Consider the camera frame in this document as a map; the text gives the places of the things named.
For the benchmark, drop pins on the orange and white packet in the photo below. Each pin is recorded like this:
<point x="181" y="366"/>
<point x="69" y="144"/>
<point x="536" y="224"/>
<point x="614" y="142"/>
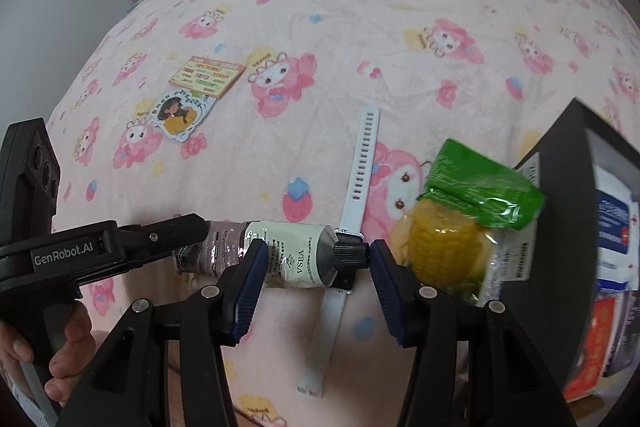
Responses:
<point x="595" y="342"/>

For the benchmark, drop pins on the pink printed blanket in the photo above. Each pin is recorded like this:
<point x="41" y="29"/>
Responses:
<point x="350" y="32"/>

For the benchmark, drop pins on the pale green cream tube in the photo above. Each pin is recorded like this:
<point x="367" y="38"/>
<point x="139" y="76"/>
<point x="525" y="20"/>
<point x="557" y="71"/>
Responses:
<point x="295" y="257"/>

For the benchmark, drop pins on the cartoon sticker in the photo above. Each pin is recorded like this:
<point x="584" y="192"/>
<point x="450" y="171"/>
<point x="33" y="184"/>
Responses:
<point x="180" y="114"/>

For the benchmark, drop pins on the white and blue carton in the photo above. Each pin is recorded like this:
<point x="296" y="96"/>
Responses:
<point x="615" y="232"/>

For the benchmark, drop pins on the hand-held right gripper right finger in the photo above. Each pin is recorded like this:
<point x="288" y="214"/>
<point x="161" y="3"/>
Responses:
<point x="387" y="292"/>

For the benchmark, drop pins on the vacuum-packed corn cob packet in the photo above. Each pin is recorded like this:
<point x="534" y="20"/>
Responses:
<point x="440" y="237"/>

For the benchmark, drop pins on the white wristwatch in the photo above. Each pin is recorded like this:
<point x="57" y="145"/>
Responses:
<point x="362" y="167"/>

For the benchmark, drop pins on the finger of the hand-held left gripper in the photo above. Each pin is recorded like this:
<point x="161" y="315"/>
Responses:
<point x="160" y="234"/>
<point x="135" y="264"/>

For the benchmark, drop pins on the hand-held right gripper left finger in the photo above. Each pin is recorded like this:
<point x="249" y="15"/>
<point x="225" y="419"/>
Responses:
<point x="247" y="292"/>

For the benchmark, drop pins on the black cardboard box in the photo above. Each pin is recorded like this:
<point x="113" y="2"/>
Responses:
<point x="555" y="257"/>

